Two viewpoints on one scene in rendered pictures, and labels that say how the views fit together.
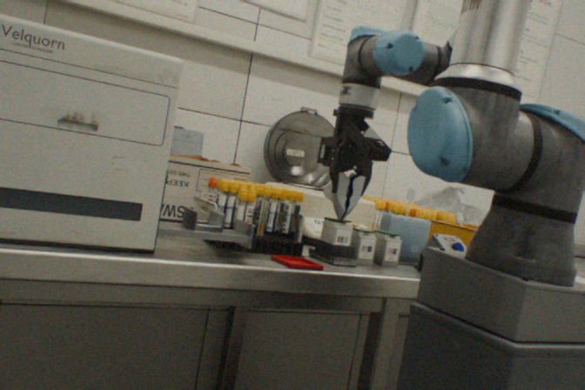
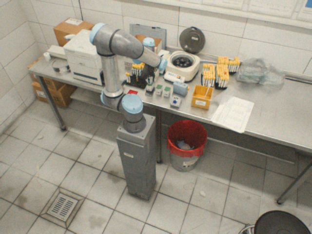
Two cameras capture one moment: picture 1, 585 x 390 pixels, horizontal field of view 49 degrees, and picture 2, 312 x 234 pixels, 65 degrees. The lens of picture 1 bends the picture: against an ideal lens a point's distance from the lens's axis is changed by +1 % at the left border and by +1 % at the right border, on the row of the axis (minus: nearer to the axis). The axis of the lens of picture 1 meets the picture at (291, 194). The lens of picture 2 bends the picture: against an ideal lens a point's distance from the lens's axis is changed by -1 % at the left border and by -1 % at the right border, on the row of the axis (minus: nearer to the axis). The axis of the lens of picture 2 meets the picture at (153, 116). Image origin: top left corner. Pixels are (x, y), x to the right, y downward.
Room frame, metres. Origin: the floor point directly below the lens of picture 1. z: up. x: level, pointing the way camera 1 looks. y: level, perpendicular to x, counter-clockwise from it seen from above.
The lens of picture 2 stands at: (0.44, -1.24, 2.20)
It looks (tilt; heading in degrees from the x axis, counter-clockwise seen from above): 49 degrees down; 54
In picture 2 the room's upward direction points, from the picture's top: 2 degrees counter-clockwise
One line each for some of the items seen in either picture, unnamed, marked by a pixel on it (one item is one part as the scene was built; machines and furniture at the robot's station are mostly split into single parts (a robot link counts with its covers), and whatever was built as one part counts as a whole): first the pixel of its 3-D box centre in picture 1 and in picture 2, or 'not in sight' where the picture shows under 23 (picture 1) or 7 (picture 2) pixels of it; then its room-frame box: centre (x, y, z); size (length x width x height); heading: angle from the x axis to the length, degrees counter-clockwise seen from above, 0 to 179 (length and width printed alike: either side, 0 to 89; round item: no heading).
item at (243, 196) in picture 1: (258, 219); (135, 77); (1.21, 0.05, 0.93); 0.17 x 0.09 x 0.11; 121
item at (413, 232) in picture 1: (402, 238); (180, 88); (1.40, -0.26, 0.92); 0.10 x 0.07 x 0.10; 113
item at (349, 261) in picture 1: (332, 252); (150, 90); (1.24, -0.10, 0.89); 0.09 x 0.05 x 0.04; 31
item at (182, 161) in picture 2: not in sight; (184, 147); (1.44, -0.35, 0.22); 0.38 x 0.37 x 0.44; 121
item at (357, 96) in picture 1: (357, 98); not in sight; (1.24, -0.09, 1.19); 0.08 x 0.08 x 0.05
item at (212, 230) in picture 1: (190, 224); (111, 80); (1.05, 0.16, 0.92); 0.21 x 0.07 x 0.05; 121
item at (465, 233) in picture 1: (467, 248); (202, 97); (1.47, -0.42, 0.93); 0.13 x 0.13 x 0.10; 36
